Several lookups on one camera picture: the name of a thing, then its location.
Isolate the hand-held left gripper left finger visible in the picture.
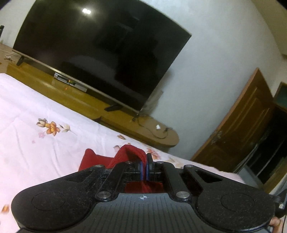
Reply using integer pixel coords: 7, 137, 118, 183
65, 160, 144, 201

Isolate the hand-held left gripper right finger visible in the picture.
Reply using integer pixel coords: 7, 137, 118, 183
145, 153, 225, 202

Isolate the red beaded sweater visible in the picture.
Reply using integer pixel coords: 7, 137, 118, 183
78, 144, 164, 194

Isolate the person's right hand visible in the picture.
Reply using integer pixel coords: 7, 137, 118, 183
269, 218, 284, 233

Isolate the black remote control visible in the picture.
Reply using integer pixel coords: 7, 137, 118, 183
104, 104, 122, 112

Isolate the wooden television cabinet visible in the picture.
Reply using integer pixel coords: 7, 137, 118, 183
0, 42, 180, 148

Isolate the floral white bed sheet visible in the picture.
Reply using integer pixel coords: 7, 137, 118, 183
0, 73, 245, 233

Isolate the brown wooden door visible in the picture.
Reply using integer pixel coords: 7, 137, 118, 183
190, 68, 277, 173

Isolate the silver set-top box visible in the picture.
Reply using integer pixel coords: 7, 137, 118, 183
53, 73, 88, 92

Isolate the large black television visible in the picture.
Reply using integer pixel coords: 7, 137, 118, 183
12, 0, 192, 113

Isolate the black cable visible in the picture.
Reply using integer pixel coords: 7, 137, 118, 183
132, 111, 173, 140

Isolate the metal door handle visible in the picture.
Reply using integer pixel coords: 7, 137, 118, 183
210, 131, 223, 144

